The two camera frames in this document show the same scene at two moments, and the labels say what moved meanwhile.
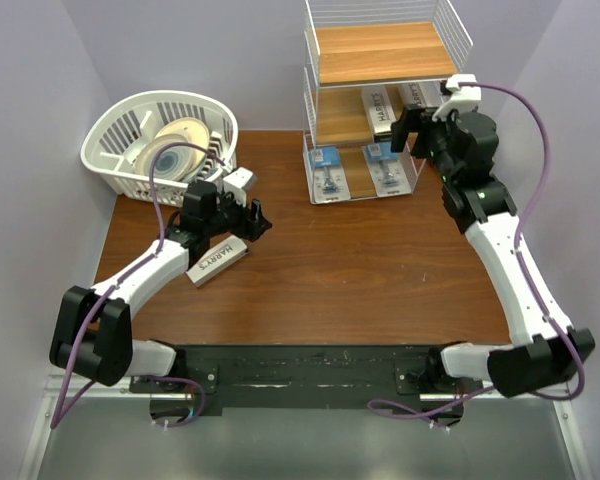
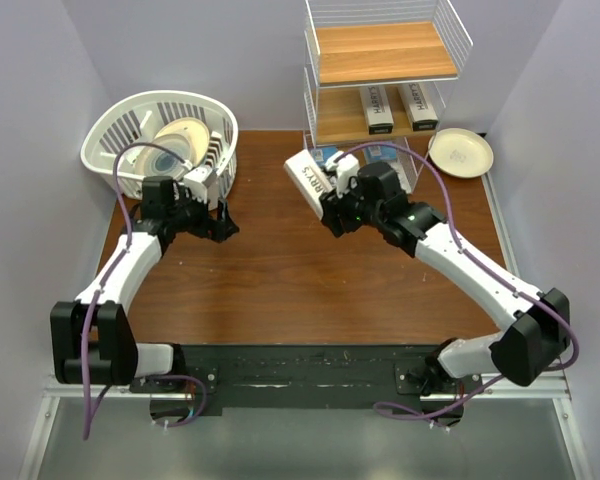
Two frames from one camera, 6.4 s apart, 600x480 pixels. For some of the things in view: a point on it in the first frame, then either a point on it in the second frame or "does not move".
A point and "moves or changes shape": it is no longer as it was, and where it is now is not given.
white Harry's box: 380,112 moves or changes shape
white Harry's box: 216,260 → 309,179
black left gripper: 252,223 → 217,229
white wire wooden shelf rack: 363,60 does not move
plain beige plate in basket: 194,133 does not move
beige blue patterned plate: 172,164 does not move
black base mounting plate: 227,379 does not move
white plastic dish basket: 112,138 does not move
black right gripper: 417,121 → 334,205
